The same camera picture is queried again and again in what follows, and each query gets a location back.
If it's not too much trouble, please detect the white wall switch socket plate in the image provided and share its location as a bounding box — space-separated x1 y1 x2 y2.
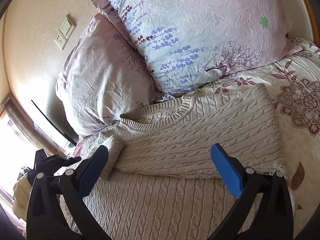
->
54 14 76 50

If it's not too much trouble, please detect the dark bedside edge strip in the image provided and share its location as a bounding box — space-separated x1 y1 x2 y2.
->
30 100 78 146

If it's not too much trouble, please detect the brown wooden window frame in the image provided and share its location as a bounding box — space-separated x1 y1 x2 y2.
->
0 93 68 221

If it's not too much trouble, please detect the floral bedspread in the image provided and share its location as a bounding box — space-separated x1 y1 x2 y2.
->
72 36 320 239

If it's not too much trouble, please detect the cream cable-knit sweater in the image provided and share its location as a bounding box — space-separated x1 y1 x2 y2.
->
74 85 286 239

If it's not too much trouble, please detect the lower pink floral pillow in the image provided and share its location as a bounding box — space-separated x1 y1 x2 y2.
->
55 14 173 137

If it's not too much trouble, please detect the white padded headboard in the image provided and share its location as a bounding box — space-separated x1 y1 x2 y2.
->
282 0 318 43

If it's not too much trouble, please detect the upper floral lavender pillow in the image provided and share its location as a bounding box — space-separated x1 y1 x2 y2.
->
91 0 301 95

